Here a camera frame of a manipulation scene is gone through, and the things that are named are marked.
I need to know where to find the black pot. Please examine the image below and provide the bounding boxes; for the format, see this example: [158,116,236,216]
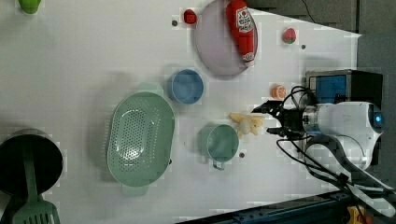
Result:
[0,129,64,197]

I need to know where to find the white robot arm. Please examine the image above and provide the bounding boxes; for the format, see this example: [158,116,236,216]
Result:
[253,101,395,217]

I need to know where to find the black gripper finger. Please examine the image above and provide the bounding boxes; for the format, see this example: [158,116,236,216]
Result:
[252,100,283,116]
[266,128,285,136]

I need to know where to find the small red toy fruit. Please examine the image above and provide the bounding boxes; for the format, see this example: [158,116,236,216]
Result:
[183,9,197,24]

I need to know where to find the red toy strawberry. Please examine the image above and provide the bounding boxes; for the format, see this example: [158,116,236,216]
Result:
[282,28,297,44]

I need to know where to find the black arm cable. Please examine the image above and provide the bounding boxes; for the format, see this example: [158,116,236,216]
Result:
[276,85,396,195]

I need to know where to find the pink round plate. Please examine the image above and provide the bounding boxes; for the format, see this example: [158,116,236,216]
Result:
[194,0,258,76]

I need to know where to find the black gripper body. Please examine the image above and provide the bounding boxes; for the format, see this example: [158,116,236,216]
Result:
[279,108,305,138]

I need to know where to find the green perforated colander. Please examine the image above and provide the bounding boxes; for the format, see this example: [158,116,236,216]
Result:
[106,83,175,197]

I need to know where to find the green slotted spatula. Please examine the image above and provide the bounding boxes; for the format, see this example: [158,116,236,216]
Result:
[12,149,61,224]

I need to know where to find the peeled toy banana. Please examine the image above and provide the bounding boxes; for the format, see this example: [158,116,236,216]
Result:
[229,113,263,139]

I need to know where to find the green toy vegetable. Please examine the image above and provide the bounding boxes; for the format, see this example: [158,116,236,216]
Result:
[18,0,41,15]

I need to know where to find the black toaster oven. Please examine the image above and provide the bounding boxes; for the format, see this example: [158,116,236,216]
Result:
[305,69,383,108]

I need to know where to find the green mug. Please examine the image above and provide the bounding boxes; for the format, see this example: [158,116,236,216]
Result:
[197,123,239,171]

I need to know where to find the toy orange slice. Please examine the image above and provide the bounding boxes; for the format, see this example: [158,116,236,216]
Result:
[270,85,287,100]

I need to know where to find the red ketchup bottle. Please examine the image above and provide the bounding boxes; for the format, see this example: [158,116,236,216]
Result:
[226,0,255,67]

